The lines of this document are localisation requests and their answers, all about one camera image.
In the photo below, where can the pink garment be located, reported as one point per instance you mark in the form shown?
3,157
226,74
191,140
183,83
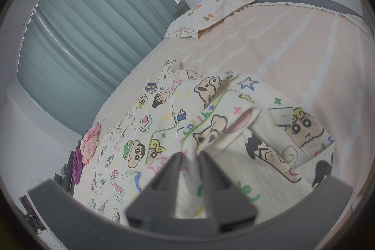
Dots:
92,143

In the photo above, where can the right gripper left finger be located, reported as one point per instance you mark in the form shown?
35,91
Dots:
158,199

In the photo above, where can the blue-green curtain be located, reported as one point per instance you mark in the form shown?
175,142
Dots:
52,81
111,17

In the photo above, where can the grey bedside table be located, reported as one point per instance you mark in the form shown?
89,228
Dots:
180,8

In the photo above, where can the purple satin garment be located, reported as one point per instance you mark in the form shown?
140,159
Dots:
77,166

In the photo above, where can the black chest of drawers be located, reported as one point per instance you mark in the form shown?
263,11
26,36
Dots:
66,172

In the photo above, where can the white printed pillow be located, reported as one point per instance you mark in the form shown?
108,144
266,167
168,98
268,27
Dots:
205,14

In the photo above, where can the bed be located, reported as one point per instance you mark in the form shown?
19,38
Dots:
293,52

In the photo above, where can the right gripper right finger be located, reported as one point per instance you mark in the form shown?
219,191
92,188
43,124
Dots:
228,205

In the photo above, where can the white printed pyjama top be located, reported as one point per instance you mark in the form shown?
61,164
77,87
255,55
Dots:
263,149

